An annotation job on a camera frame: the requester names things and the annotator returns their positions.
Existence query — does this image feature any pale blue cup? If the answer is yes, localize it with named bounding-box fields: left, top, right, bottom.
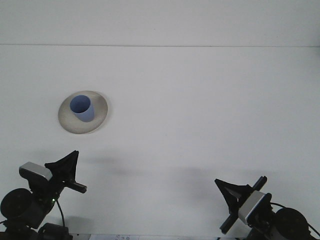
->
left=69, top=94, right=95, bottom=123

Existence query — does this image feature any pale round plate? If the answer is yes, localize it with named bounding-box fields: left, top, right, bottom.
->
left=57, top=90, right=109, bottom=135

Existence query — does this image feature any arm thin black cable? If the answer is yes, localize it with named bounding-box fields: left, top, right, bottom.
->
left=55, top=199, right=66, bottom=227
left=269, top=202, right=320, bottom=237

